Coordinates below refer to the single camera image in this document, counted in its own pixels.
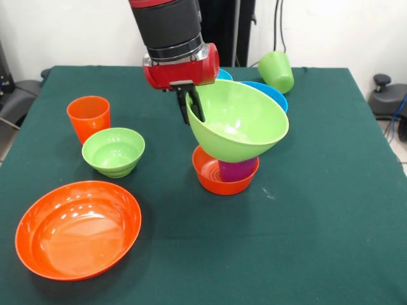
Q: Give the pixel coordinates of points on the green cup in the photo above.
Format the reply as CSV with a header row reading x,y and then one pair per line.
x,y
276,73

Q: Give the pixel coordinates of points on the purple cup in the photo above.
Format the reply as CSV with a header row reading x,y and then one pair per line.
x,y
237,171

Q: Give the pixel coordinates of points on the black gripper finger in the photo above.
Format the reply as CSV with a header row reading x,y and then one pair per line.
x,y
182,106
197,106

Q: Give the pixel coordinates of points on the small orange bowl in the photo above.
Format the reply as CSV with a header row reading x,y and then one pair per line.
x,y
203,178

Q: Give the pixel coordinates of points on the dark green tablecloth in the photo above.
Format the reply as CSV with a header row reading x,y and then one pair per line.
x,y
206,228

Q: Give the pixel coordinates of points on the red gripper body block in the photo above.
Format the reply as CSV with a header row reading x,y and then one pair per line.
x,y
181,74

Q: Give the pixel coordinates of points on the small turquoise bowl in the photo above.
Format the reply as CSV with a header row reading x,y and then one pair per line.
x,y
224,74

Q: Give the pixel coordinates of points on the large green bowl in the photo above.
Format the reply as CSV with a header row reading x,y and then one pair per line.
x,y
241,120

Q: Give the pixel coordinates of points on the large blue bowl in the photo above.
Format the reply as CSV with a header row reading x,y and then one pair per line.
x,y
276,95

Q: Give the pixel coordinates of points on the grey pedestal leg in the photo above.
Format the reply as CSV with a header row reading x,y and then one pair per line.
x,y
19,95
386,98

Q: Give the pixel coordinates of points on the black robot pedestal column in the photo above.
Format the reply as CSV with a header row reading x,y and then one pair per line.
x,y
225,31

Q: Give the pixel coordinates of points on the large orange bowl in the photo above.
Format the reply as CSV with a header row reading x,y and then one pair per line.
x,y
76,232

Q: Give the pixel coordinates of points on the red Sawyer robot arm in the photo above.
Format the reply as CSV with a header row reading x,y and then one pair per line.
x,y
168,28

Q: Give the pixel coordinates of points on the small green bowl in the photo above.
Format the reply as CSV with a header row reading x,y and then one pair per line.
x,y
113,152

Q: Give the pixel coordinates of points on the orange cup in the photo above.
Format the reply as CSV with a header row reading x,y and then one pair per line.
x,y
89,117

